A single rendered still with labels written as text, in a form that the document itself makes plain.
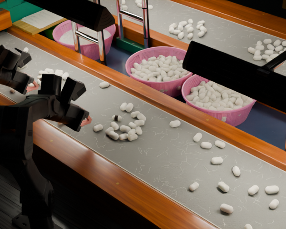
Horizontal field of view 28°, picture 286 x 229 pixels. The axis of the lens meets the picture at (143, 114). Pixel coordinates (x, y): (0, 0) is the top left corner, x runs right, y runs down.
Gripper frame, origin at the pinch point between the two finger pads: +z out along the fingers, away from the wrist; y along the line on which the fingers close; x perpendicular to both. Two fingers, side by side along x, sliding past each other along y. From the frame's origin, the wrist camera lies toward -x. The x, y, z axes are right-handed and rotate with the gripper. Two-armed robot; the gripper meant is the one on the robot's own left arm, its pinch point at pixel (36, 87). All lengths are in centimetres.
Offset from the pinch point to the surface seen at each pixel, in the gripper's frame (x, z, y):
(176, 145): -4, 8, -60
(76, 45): -19.4, 18.4, 8.0
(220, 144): -11, 13, -71
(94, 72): -13.0, 15.7, -8.7
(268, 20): -62, 72, -36
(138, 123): -4.9, 6.8, -44.0
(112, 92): -9.6, 14.3, -22.2
